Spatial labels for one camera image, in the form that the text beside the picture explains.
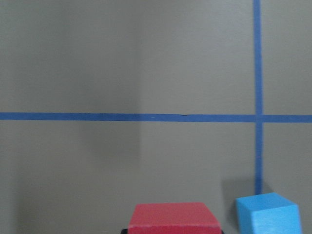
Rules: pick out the red foam block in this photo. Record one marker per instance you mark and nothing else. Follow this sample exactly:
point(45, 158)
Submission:
point(173, 218)

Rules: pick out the blue foam block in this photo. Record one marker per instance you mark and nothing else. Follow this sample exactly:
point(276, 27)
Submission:
point(268, 214)

